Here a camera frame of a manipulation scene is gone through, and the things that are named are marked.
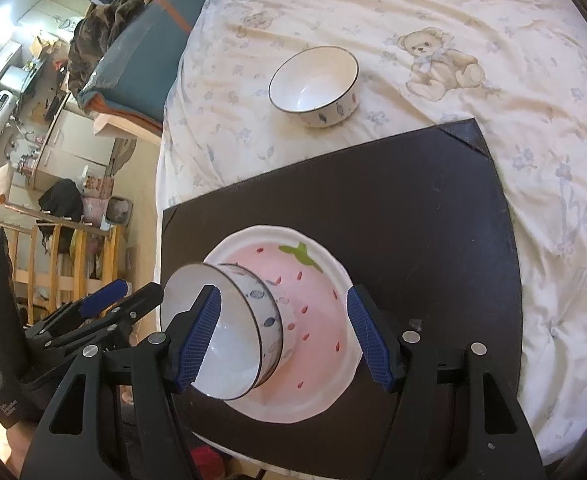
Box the black mat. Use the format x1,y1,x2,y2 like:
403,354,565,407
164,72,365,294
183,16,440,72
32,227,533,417
161,116,524,480

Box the grey basket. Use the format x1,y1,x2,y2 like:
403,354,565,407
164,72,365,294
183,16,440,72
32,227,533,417
104,195,135,227

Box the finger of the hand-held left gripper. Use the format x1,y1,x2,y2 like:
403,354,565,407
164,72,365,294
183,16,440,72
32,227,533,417
45,282,165,351
24,280,128,339

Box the teal cushion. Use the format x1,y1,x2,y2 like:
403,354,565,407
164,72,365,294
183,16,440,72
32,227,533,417
80,0,213,134

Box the white kitchen cabinets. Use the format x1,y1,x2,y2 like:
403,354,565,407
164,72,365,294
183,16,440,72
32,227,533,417
32,104,118,192

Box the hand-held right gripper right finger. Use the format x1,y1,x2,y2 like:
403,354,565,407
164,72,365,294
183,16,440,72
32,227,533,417
346,285,547,480

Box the small red object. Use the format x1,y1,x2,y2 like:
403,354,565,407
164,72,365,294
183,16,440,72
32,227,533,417
188,446,225,472

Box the black cloth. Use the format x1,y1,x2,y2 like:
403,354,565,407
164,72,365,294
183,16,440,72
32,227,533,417
38,178,85,224

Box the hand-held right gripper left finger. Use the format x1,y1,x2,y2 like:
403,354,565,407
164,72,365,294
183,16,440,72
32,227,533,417
32,284,223,480

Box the person's left forearm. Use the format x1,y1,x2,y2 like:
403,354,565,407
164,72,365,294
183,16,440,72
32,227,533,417
4,422,40,480

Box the white printed bed sheet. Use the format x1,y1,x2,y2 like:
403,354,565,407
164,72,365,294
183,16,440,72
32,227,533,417
156,0,587,467

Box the yellow wooden chair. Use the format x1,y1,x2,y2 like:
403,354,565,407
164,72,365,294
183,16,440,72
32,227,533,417
0,197,125,323

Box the pink strawberry plate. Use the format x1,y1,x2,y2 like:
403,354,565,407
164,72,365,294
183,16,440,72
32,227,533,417
202,224,365,424

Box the camouflage cloth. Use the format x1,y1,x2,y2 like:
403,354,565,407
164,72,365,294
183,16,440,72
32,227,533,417
68,0,160,97

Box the white floral bowl dark rim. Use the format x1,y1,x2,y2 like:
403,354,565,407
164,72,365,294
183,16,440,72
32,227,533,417
268,45,361,129
218,262,300,367
159,262,285,401

